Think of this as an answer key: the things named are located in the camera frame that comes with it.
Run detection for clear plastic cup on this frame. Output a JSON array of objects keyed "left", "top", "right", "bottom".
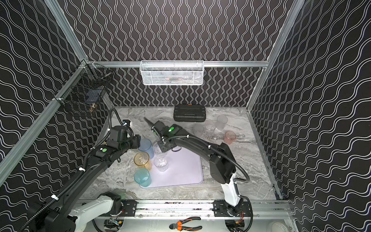
[
  {"left": 154, "top": 154, "right": 169, "bottom": 172},
  {"left": 204, "top": 123, "right": 216, "bottom": 136},
  {"left": 153, "top": 142, "right": 163, "bottom": 155}
]

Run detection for blue ribbed plastic cup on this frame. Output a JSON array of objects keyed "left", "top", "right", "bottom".
[{"left": 138, "top": 139, "right": 154, "bottom": 159}]

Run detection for yellow transparent cup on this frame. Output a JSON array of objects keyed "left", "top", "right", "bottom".
[{"left": 133, "top": 152, "right": 152, "bottom": 171}]

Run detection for teal plastic cup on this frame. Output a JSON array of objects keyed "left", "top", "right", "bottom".
[{"left": 134, "top": 168, "right": 151, "bottom": 187}]

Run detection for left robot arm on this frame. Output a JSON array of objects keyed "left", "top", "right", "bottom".
[{"left": 19, "top": 119, "right": 141, "bottom": 232}]

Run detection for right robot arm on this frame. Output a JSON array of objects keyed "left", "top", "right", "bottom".
[{"left": 144, "top": 118, "right": 250, "bottom": 217}]

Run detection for lilac plastic tray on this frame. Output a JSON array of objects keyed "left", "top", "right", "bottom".
[{"left": 140, "top": 147, "right": 203, "bottom": 189}]

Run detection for black plastic case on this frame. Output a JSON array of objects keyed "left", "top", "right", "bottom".
[{"left": 174, "top": 104, "right": 206, "bottom": 122}]

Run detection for frosted plastic cup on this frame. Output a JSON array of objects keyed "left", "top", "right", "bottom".
[
  {"left": 192, "top": 124, "right": 204, "bottom": 137},
  {"left": 216, "top": 115, "right": 228, "bottom": 131}
]

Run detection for pink plastic cup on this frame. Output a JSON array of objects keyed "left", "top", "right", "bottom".
[{"left": 224, "top": 131, "right": 237, "bottom": 145}]

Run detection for white round lid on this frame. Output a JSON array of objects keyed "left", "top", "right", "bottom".
[{"left": 267, "top": 221, "right": 289, "bottom": 232}]

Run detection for white wire basket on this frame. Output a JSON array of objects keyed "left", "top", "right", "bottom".
[{"left": 140, "top": 60, "right": 205, "bottom": 86}]

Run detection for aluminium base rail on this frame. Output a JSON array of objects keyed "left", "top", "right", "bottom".
[{"left": 75, "top": 199, "right": 290, "bottom": 219}]

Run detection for orange handled pliers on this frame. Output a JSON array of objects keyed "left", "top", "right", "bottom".
[{"left": 168, "top": 216, "right": 203, "bottom": 232}]

